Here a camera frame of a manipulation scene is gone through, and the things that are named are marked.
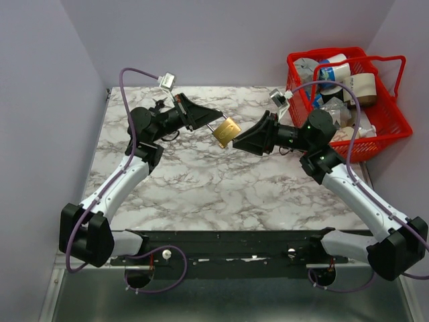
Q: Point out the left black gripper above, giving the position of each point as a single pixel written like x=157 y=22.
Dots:
x=196 y=115

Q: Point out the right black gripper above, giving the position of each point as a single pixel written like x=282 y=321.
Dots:
x=261 y=137

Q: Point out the large brass padlock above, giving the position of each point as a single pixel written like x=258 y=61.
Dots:
x=225 y=132

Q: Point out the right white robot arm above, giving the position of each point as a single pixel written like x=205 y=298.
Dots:
x=396 y=242

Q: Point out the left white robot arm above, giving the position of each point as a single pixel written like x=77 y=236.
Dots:
x=85 y=231

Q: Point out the black padlock with keys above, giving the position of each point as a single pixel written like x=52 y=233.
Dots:
x=159 y=105

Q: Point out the clear plastic bag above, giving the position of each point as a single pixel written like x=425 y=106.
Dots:
x=339 y=112

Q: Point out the grey crumpled bag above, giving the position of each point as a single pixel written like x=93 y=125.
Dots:
x=305 y=68

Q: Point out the white blue paper cup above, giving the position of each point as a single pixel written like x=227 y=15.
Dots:
x=334 y=73

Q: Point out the beige tape roll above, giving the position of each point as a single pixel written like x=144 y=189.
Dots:
x=363 y=86

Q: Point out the red plastic basket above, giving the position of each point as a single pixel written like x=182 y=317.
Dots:
x=389 y=121

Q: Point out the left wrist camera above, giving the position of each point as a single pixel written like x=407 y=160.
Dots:
x=166 y=84

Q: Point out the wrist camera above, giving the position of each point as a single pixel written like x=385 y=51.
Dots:
x=281 y=100
x=166 y=84

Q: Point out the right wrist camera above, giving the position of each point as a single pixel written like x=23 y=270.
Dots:
x=281 y=100

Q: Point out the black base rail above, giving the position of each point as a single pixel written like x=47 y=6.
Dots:
x=231 y=254

